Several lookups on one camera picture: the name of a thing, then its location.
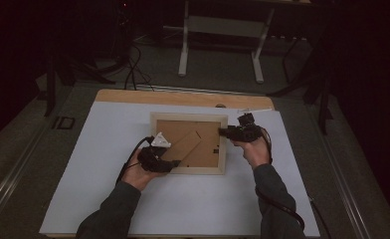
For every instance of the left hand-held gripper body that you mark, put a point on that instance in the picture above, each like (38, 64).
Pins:
(150, 159)

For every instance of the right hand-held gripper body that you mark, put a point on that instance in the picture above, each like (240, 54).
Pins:
(247, 132)

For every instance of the wooden picture frame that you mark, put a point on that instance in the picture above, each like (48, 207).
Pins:
(186, 171)

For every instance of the person's left hand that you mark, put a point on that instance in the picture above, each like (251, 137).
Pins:
(136, 176)

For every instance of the person's right hand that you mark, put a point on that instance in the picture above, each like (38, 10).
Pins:
(256, 152)

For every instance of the white table mat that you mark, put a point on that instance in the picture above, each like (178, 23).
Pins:
(189, 205)

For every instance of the black metal stand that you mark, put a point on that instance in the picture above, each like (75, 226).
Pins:
(323, 106)
(52, 86)

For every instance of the black floor socket plate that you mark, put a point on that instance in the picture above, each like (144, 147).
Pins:
(63, 122)

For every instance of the metal floor rail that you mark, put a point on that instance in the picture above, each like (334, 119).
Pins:
(10, 186)
(199, 90)
(345, 186)

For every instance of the white metal desk frame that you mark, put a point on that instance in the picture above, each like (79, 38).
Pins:
(223, 26)

